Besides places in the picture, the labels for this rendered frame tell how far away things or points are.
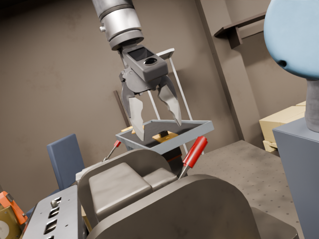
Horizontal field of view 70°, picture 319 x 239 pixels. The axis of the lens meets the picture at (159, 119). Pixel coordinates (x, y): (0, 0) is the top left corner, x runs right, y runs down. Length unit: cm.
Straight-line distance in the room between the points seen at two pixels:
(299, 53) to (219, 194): 17
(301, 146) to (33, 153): 343
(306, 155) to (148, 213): 35
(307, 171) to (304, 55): 26
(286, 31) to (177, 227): 22
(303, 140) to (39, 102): 329
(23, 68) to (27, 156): 119
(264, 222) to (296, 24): 21
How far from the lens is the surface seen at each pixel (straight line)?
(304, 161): 49
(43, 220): 85
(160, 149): 41
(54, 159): 257
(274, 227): 29
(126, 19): 47
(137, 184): 21
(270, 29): 29
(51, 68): 344
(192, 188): 17
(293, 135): 48
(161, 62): 39
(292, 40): 29
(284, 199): 104
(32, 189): 380
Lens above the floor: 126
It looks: 7 degrees down
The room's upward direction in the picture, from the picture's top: 20 degrees counter-clockwise
